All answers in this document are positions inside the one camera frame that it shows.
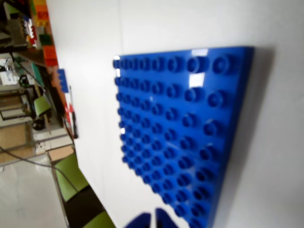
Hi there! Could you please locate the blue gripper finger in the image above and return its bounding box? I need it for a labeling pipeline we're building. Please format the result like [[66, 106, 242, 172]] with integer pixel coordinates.
[[123, 212, 152, 228], [155, 208, 175, 228]]

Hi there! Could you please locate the small blue toy block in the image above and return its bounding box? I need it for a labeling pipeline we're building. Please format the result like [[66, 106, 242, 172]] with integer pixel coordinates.
[[56, 68, 69, 93]]

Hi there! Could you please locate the green chair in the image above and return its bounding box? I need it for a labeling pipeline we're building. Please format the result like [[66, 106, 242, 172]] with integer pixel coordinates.
[[33, 95, 52, 117], [52, 152, 117, 228]]

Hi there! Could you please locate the blue 8x8 studded baseplate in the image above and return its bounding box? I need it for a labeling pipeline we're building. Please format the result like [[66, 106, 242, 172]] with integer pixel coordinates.
[[112, 45, 256, 228]]

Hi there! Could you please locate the brown cardboard box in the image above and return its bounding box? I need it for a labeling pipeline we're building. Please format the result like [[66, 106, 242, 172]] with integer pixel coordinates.
[[47, 145, 75, 162]]

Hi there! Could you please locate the green storage box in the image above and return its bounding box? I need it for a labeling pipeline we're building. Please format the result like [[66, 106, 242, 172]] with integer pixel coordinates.
[[38, 33, 54, 46]]

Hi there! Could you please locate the black handled screwdriver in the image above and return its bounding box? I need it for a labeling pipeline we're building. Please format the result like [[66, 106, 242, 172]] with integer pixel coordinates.
[[68, 85, 79, 139]]

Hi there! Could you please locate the grey cable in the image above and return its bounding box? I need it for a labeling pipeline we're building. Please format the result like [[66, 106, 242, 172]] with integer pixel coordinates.
[[0, 146, 79, 192]]

